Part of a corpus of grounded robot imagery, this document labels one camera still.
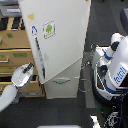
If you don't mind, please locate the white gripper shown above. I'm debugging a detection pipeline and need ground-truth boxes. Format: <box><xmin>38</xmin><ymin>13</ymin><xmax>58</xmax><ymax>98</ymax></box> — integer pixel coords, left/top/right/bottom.
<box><xmin>11</xmin><ymin>63</ymin><xmax>34</xmax><ymax>90</ymax></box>

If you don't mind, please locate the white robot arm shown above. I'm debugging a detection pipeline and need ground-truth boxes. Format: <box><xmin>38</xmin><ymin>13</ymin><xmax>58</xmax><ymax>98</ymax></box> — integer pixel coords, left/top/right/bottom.
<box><xmin>0</xmin><ymin>63</ymin><xmax>34</xmax><ymax>112</ymax></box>

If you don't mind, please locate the white fridge bottom drawer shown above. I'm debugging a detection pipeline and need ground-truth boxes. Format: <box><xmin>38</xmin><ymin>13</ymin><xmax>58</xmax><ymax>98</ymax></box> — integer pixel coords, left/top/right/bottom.
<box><xmin>44</xmin><ymin>77</ymin><xmax>79</xmax><ymax>99</ymax></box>

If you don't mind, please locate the wooden drawer cabinet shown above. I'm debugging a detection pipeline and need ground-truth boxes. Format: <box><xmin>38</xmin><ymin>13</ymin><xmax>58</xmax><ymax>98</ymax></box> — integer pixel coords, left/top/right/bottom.
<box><xmin>0</xmin><ymin>16</ymin><xmax>46</xmax><ymax>98</ymax></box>

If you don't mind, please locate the green android sticker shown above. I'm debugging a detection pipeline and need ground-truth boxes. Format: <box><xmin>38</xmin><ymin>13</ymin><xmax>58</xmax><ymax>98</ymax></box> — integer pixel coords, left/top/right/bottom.
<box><xmin>43</xmin><ymin>21</ymin><xmax>55</xmax><ymax>39</ymax></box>

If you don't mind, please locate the yellow sticky note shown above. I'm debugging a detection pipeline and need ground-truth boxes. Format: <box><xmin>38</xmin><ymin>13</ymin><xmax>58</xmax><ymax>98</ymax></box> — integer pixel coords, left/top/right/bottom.
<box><xmin>27</xmin><ymin>13</ymin><xmax>34</xmax><ymax>21</ymax></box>

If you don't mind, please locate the grey box on shelf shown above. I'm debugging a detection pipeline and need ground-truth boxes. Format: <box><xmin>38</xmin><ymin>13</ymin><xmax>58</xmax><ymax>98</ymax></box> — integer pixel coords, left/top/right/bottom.
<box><xmin>0</xmin><ymin>6</ymin><xmax>21</xmax><ymax>17</ymax></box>

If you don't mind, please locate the white blue robot body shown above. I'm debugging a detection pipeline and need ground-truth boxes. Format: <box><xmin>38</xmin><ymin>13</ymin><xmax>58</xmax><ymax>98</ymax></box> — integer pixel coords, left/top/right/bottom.
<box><xmin>92</xmin><ymin>33</ymin><xmax>128</xmax><ymax>105</ymax></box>

